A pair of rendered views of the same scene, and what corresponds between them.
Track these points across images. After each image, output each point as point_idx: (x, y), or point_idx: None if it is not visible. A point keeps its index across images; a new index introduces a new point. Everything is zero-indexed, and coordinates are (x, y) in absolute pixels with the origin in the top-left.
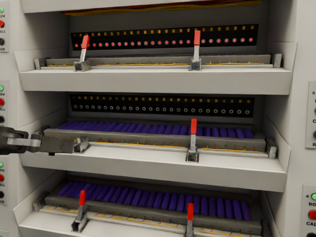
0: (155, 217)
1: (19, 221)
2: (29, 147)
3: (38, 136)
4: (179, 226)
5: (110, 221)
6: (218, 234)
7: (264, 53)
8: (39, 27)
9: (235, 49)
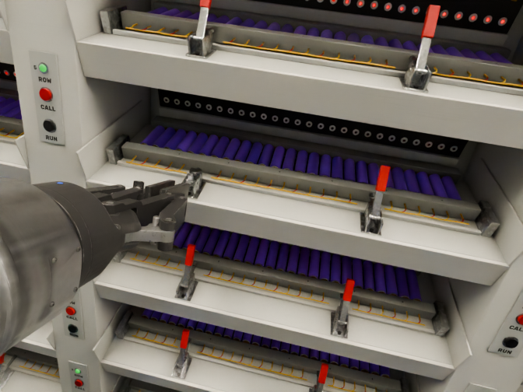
0: (292, 285)
1: (95, 278)
2: (161, 244)
3: (174, 225)
4: (324, 300)
5: (229, 286)
6: (376, 315)
7: (511, 49)
8: None
9: (468, 36)
